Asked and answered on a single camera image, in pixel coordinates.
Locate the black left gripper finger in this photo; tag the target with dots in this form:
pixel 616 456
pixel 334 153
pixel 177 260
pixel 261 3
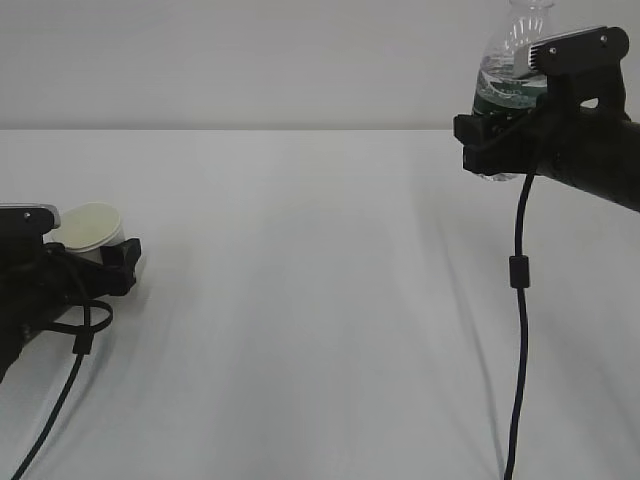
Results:
pixel 115 273

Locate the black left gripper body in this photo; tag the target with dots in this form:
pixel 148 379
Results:
pixel 55 291

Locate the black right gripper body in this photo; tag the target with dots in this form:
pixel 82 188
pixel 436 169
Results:
pixel 583 138

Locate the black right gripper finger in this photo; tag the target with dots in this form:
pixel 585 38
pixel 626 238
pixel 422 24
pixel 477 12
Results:
pixel 493 145

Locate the white paper cup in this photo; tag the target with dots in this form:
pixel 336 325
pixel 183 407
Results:
pixel 85 229

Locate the Yibao mineral water bottle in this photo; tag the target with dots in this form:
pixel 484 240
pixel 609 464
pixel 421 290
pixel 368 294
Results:
pixel 499 95

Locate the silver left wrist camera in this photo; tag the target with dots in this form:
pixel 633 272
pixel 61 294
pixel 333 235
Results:
pixel 28 222

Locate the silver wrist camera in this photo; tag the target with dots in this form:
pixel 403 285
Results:
pixel 28 222
pixel 571 52

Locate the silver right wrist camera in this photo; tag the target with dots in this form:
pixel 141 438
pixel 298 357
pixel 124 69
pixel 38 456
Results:
pixel 571 52

